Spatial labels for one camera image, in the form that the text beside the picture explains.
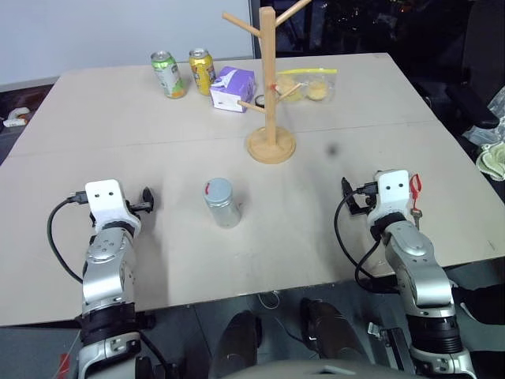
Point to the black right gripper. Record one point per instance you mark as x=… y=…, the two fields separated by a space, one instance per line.
x=361 y=203

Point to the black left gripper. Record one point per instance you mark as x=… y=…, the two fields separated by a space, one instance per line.
x=138 y=206

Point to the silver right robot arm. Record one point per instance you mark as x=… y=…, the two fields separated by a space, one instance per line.
x=418 y=268

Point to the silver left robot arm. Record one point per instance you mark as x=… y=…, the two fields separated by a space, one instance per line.
x=103 y=272

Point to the key with red tag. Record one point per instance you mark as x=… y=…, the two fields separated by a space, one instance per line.
x=415 y=189

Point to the glass jar with grey lid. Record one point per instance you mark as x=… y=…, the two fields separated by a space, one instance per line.
x=223 y=205

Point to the clear zip bag with cookies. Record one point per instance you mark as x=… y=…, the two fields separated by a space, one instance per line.
x=311 y=87

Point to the wooden peg tree stand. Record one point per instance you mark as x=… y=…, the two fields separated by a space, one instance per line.
x=269 y=98

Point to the black tape roll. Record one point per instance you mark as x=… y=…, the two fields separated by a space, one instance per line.
x=260 y=102

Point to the green drink can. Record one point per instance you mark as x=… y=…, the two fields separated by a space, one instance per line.
x=169 y=75

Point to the yellow drink can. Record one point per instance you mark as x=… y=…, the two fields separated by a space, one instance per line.
x=202 y=73

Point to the purple tissue box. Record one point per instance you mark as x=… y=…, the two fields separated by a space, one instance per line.
x=233 y=88

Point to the pale green cloth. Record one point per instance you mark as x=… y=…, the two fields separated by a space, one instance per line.
x=493 y=160

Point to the dark rounded shape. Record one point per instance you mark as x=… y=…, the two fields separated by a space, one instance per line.
x=335 y=335
x=238 y=343

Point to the white object on floor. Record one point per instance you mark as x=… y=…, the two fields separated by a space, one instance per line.
x=16 y=117

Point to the clear plastic bag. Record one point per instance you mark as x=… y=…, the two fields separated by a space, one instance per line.
x=491 y=126

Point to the black office chair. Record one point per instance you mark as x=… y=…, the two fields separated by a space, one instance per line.
x=465 y=59

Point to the grey robot torso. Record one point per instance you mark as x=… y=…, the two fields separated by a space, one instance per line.
x=323 y=369

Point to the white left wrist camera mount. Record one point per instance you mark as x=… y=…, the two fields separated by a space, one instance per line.
x=105 y=197

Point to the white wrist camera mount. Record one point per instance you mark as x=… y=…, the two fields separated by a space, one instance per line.
x=105 y=197
x=391 y=193

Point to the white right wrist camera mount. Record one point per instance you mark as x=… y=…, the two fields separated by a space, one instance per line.
x=391 y=193

